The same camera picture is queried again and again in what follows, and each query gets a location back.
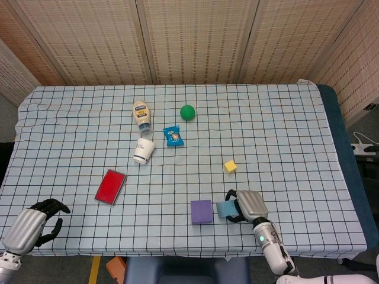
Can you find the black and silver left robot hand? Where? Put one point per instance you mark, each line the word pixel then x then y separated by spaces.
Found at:
pixel 23 229

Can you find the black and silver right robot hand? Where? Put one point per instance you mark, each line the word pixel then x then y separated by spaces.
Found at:
pixel 251 205

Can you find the light blue block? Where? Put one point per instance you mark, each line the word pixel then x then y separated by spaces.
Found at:
pixel 225 209

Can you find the small yellow foam cube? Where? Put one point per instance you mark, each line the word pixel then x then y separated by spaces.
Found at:
pixel 230 167

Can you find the purple block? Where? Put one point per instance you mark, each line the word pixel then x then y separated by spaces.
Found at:
pixel 201 211

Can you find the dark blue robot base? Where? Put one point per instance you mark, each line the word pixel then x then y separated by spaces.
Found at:
pixel 183 270

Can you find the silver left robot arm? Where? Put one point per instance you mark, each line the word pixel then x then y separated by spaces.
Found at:
pixel 7 266

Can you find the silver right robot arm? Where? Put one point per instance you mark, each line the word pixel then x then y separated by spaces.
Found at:
pixel 272 251

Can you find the black object beside table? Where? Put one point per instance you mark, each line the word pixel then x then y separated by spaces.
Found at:
pixel 4 162

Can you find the yellow floor tape strip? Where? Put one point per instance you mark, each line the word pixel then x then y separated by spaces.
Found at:
pixel 94 270

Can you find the flat red tin box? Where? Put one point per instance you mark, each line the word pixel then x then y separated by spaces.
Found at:
pixel 110 187

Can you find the orange block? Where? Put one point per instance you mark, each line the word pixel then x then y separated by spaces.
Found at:
pixel 116 267

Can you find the light blue checkered tablecloth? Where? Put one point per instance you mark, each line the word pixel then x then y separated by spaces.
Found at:
pixel 74 142

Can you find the blue snack packet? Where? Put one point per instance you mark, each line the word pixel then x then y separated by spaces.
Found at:
pixel 173 136

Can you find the green ball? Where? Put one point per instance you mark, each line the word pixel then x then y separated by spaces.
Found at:
pixel 187 112

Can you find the dark blue table pad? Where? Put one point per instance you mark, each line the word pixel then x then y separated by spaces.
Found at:
pixel 340 133

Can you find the white paper cup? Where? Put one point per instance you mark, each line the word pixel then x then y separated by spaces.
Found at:
pixel 143 151

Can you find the white power strip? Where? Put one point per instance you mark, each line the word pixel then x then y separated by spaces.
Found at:
pixel 362 148

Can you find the black equipment on floor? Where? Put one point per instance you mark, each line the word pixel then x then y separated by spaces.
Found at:
pixel 371 168

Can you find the mayonnaise squeeze bottle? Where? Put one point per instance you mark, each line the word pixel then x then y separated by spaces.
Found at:
pixel 141 115

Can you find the beige woven folding screen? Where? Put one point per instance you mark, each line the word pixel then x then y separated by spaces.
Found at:
pixel 192 38

